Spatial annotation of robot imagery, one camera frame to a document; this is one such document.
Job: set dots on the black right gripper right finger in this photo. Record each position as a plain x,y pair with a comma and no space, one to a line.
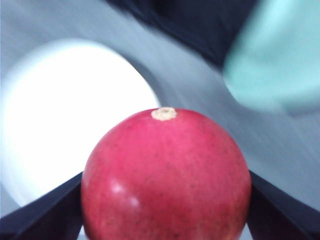
276,215

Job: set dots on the green plate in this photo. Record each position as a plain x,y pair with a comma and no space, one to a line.
274,65

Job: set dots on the black plate rack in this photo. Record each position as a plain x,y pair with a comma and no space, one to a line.
207,25

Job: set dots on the red pomegranate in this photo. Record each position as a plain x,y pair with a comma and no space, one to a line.
166,174

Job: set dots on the white plate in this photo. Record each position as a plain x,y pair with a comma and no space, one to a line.
60,99

